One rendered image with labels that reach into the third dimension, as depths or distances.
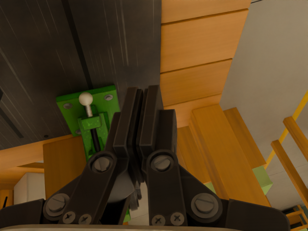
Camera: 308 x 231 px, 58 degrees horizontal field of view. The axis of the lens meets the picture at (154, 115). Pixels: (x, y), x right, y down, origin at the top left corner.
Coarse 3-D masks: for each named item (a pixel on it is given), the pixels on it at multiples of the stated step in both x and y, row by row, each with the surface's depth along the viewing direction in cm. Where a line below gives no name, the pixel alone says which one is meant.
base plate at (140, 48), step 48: (0, 0) 41; (48, 0) 42; (96, 0) 44; (144, 0) 47; (0, 48) 47; (48, 48) 49; (96, 48) 52; (144, 48) 55; (48, 96) 59; (0, 144) 68
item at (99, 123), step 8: (80, 120) 58; (88, 120) 55; (96, 120) 56; (104, 120) 59; (80, 128) 58; (88, 128) 56; (96, 128) 59; (104, 128) 59; (88, 136) 59; (96, 136) 57; (104, 136) 59; (88, 144) 59; (96, 144) 57; (104, 144) 59; (88, 152) 59; (96, 152) 57
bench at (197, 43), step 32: (192, 0) 52; (224, 0) 54; (192, 32) 58; (224, 32) 61; (160, 64) 63; (192, 64) 66; (224, 64) 70; (192, 96) 77; (0, 160) 78; (32, 160) 82
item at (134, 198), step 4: (132, 192) 52; (136, 192) 53; (140, 192) 54; (132, 196) 52; (136, 196) 53; (140, 196) 54; (132, 200) 52; (136, 200) 53; (132, 204) 52; (136, 204) 53; (128, 208) 53; (132, 208) 53; (136, 208) 53
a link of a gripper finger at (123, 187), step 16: (128, 96) 13; (128, 112) 12; (112, 128) 13; (128, 128) 12; (112, 144) 12; (128, 144) 11; (128, 160) 11; (128, 176) 11; (64, 192) 11; (112, 192) 11; (128, 192) 12; (48, 208) 10; (64, 208) 10; (112, 208) 12
